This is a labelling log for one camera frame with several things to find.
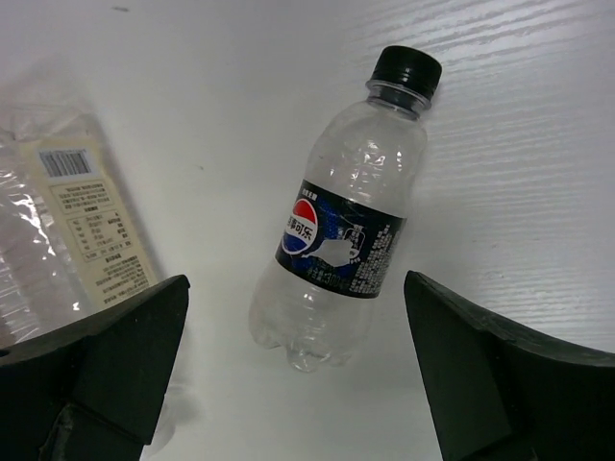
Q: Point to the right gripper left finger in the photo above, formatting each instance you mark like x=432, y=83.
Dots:
x=94, y=390

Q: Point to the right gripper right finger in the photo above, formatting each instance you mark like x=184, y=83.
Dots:
x=498, y=390

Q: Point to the black label pepsi bottle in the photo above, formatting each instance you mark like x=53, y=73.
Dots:
x=316, y=298

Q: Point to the square clear plastic bottle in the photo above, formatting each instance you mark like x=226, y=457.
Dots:
x=72, y=243

